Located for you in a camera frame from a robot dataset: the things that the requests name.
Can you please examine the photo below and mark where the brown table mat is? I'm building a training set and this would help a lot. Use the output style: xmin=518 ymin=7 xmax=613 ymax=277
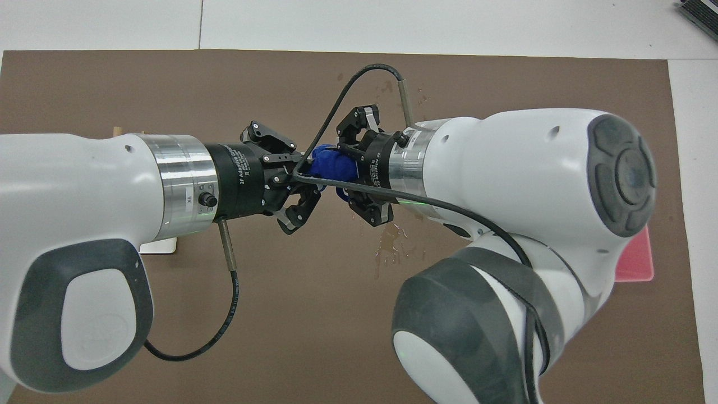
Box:
xmin=0 ymin=49 xmax=706 ymax=404

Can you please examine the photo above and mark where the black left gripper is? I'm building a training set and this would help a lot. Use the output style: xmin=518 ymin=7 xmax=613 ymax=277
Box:
xmin=205 ymin=121 xmax=321 ymax=235

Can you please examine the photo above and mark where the pink plastic bin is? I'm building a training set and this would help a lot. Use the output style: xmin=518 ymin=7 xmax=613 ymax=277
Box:
xmin=615 ymin=224 xmax=655 ymax=282

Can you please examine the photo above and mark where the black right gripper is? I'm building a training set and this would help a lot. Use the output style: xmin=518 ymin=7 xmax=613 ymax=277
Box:
xmin=335 ymin=105 xmax=404 ymax=227

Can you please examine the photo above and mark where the blue towel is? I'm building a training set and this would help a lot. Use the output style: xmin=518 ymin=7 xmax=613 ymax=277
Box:
xmin=307 ymin=145 xmax=360 ymax=198

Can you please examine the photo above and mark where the dark striped object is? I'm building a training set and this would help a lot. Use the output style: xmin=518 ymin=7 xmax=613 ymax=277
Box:
xmin=676 ymin=0 xmax=718 ymax=40

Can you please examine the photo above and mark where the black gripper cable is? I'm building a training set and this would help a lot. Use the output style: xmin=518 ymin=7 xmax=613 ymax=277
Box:
xmin=292 ymin=63 xmax=553 ymax=404
xmin=145 ymin=218 xmax=241 ymax=361

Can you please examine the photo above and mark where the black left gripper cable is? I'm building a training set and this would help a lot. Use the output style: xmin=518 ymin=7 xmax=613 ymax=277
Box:
xmin=145 ymin=218 xmax=241 ymax=361

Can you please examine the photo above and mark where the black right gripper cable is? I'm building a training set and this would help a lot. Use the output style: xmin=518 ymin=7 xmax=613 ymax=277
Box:
xmin=292 ymin=63 xmax=553 ymax=404

